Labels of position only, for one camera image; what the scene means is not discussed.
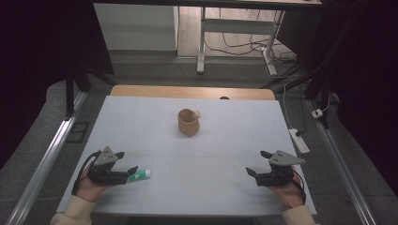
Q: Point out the small white adapter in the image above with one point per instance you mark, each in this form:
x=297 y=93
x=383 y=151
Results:
x=317 y=113

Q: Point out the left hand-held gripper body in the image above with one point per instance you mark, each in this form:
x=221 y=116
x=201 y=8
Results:
x=104 y=170

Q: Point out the white table mat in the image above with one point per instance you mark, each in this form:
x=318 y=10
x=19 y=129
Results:
x=200 y=162

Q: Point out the person's right hand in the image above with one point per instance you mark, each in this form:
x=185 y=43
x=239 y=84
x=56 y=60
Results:
x=287 y=193

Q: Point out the white power strip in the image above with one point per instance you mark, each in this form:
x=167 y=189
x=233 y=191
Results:
x=299 y=141

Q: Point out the black stand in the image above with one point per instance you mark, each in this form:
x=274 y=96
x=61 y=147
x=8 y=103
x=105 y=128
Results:
x=73 y=87

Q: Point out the person's left hand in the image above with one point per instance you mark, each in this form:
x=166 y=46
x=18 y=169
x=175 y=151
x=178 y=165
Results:
x=89 y=189

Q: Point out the aluminium rail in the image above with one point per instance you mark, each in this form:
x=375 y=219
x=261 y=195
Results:
x=341 y=168
x=47 y=162

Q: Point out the green and white toothpaste tube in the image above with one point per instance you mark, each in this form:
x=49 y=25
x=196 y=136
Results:
x=140 y=175

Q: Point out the white desk frame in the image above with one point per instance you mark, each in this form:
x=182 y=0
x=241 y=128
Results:
x=237 y=26

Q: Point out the tan cup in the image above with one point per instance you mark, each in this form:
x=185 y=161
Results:
x=188 y=123

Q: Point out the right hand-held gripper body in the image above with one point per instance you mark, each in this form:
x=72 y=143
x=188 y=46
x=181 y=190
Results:
x=278 y=170

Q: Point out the black curtain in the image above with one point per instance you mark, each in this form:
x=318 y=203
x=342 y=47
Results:
x=47 y=62
x=359 y=78

